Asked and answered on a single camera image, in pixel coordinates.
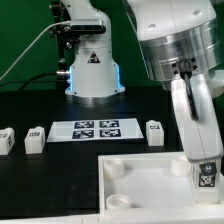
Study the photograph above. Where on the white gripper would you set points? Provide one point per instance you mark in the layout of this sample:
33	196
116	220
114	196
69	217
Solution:
200	135

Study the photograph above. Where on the white square tabletop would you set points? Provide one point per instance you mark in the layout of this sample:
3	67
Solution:
155	181

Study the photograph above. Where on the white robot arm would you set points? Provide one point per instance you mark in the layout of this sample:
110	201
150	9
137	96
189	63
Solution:
179	44

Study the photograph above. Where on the white tag plate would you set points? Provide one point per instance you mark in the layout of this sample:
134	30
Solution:
95	130

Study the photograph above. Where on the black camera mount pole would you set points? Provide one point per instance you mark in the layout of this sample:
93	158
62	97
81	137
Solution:
60	14

